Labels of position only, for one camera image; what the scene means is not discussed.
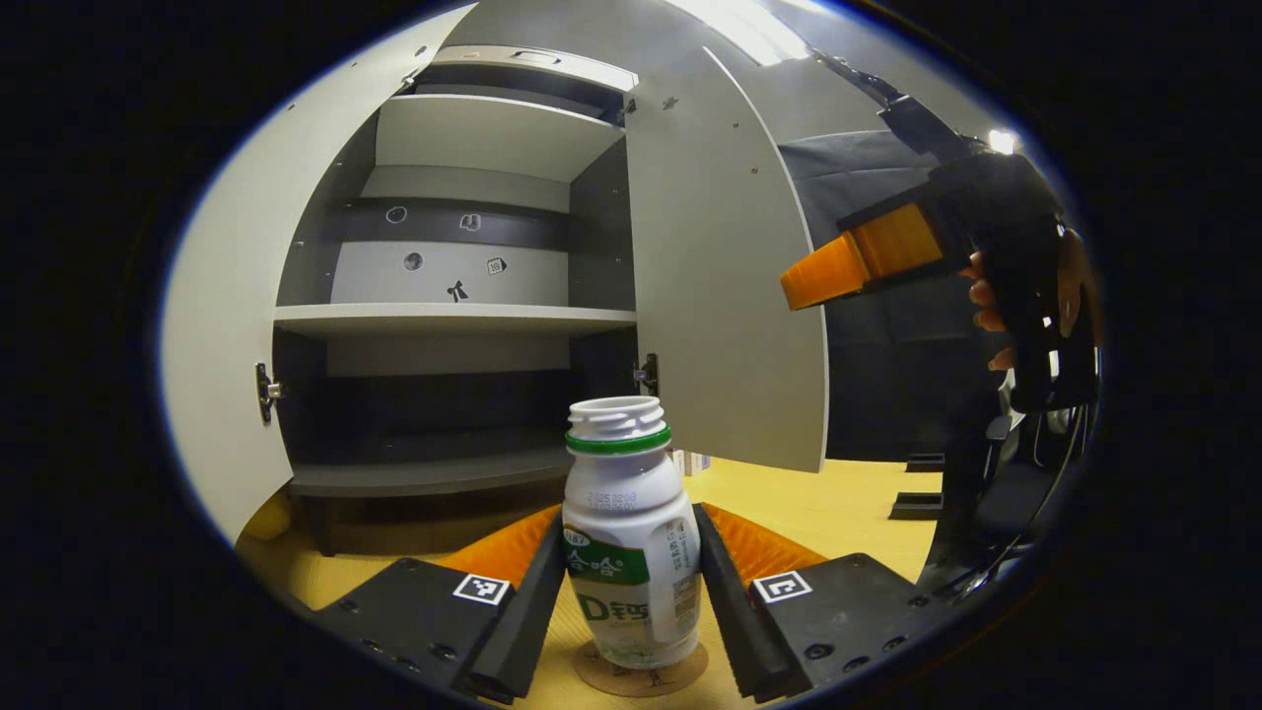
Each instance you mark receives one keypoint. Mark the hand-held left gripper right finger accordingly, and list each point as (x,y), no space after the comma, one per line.
(735,611)

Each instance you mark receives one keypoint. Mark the long ceiling light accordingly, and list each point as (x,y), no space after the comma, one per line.
(749,25)

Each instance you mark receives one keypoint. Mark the white cabinet door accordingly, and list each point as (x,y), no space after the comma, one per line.
(227,296)
(730,296)

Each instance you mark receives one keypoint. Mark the round brown coaster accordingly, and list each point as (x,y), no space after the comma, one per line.
(641,683)

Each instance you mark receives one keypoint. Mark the beige cabinet drawer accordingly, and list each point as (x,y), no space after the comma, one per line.
(592,74)

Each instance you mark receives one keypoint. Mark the dark chair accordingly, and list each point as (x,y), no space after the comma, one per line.
(1016,493)

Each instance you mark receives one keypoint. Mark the white bottle green label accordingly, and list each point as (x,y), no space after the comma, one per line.
(626,552)

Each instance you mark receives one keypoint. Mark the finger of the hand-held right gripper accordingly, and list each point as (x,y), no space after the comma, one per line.
(902,242)
(828,276)

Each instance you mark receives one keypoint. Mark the small ceiling light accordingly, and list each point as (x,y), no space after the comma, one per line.
(1004,141)

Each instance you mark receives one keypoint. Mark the black stand base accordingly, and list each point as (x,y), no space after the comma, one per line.
(917,507)
(925,461)

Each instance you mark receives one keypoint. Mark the grey white cabinet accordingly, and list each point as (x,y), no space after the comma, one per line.
(454,318)

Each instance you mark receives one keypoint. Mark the small printed box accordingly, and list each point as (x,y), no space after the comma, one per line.
(690,461)

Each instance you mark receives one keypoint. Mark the metal door hinge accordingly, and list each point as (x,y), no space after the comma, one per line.
(266,392)
(647,375)

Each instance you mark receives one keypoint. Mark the black backdrop cloth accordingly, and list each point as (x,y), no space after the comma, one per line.
(868,394)

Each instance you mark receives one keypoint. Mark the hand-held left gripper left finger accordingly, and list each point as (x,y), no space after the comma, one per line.
(527,611)

